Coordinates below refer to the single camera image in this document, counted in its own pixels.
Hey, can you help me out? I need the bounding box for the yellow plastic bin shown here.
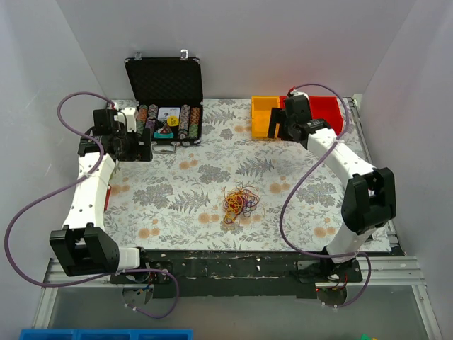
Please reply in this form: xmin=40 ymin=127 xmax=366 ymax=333
xmin=251 ymin=96 xmax=281 ymax=140

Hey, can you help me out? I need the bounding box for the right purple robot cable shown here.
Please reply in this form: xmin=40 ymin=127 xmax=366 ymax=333
xmin=279 ymin=83 xmax=372 ymax=308

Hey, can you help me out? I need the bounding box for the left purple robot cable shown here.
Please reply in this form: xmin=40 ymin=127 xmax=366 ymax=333
xmin=4 ymin=91 xmax=180 ymax=319

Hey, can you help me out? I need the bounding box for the red plastic bin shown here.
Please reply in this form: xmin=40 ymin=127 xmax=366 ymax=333
xmin=309 ymin=96 xmax=343 ymax=135
xmin=280 ymin=96 xmax=294 ymax=111

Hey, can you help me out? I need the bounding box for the black poker chip case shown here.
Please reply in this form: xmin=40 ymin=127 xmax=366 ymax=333
xmin=125 ymin=50 xmax=203 ymax=147

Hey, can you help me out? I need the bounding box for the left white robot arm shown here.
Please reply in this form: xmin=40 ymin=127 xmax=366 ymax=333
xmin=50 ymin=107 xmax=152 ymax=283

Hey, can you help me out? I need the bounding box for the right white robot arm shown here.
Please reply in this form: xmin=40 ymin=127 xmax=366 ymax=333
xmin=268 ymin=92 xmax=396 ymax=282

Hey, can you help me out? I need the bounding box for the floral table mat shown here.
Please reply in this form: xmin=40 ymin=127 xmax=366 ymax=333
xmin=104 ymin=99 xmax=343 ymax=251

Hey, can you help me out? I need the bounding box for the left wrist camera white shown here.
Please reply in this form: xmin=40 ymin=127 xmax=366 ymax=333
xmin=117 ymin=107 xmax=138 ymax=133

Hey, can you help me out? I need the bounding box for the middle red plastic bin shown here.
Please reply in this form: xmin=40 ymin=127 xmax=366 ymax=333
xmin=280 ymin=96 xmax=294 ymax=111

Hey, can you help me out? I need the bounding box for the yellow cable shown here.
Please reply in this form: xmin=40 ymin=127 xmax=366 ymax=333
xmin=222 ymin=186 xmax=266 ymax=226

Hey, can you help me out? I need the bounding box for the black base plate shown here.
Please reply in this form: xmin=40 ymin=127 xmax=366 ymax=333
xmin=109 ymin=249 xmax=364 ymax=300

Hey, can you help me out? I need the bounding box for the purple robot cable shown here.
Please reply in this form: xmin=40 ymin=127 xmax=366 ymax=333
xmin=4 ymin=91 xmax=180 ymax=319
xmin=279 ymin=83 xmax=372 ymax=308

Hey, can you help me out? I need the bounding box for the right red plastic bin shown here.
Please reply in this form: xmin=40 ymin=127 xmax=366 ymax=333
xmin=309 ymin=96 xmax=343 ymax=135

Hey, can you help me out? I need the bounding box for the blue tray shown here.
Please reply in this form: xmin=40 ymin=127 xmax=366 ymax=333
xmin=19 ymin=329 xmax=193 ymax=340

